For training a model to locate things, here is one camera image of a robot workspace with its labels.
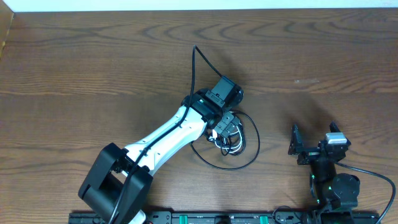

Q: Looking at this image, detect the black right camera cable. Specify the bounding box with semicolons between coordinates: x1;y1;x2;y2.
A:
334;161;397;224

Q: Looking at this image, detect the black camera cable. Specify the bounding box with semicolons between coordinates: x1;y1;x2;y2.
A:
107;45;223;224
334;161;397;224

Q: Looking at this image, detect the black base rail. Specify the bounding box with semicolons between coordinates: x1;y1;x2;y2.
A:
68;210;381;224

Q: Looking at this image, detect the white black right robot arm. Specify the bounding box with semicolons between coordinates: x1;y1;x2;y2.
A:
288;122;360;216

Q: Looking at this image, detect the black usb cable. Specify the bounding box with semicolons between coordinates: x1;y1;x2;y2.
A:
189;110;261;171

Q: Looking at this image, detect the white usb cable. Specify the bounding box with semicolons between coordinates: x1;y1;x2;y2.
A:
207;129;246;155

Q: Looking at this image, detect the black left camera cable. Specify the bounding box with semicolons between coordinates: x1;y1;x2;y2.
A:
107;45;223;224

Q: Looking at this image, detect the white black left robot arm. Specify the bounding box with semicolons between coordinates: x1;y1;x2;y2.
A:
78;88;243;223

